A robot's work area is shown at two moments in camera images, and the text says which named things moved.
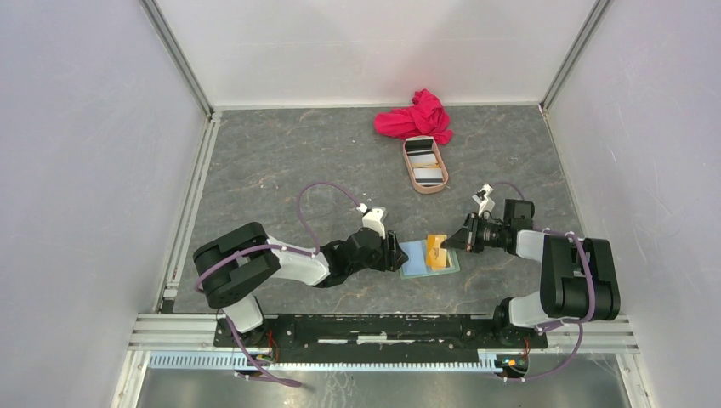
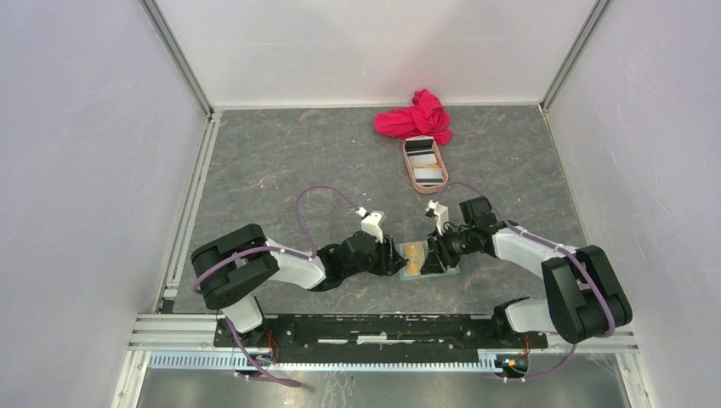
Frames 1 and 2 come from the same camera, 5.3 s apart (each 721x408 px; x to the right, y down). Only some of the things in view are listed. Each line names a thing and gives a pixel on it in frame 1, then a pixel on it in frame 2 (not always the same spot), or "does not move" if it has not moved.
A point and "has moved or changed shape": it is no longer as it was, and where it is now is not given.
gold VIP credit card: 436,256 has moved or changed shape
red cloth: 425,117 does not move
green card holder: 417,266 does not move
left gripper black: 394,256 does not move
